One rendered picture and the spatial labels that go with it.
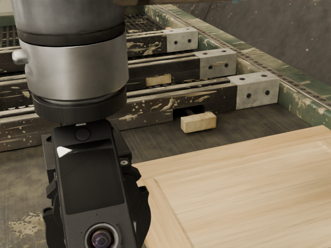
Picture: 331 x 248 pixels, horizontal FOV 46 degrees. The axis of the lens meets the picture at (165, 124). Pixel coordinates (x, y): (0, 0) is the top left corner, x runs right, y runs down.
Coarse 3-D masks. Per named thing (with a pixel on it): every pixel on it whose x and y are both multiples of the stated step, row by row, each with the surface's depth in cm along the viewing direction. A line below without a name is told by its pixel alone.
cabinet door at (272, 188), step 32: (320, 128) 89; (160, 160) 79; (192, 160) 78; (224, 160) 78; (256, 160) 78; (288, 160) 78; (320, 160) 78; (160, 192) 69; (192, 192) 70; (224, 192) 70; (256, 192) 69; (288, 192) 69; (320, 192) 69; (160, 224) 62; (192, 224) 62; (224, 224) 62; (256, 224) 62; (288, 224) 62; (320, 224) 62
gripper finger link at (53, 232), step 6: (42, 210) 32; (48, 210) 32; (42, 216) 31; (48, 216) 31; (48, 222) 32; (54, 222) 32; (48, 228) 32; (54, 228) 32; (60, 228) 32; (48, 234) 32; (54, 234) 32; (60, 234) 33; (48, 240) 32; (54, 240) 33; (60, 240) 33; (48, 246) 33; (54, 246) 33; (60, 246) 33
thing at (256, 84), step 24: (264, 72) 106; (144, 96) 94; (168, 96) 94; (192, 96) 96; (216, 96) 99; (240, 96) 101; (264, 96) 103; (0, 120) 84; (24, 120) 85; (120, 120) 92; (144, 120) 94; (168, 120) 97; (0, 144) 85; (24, 144) 87
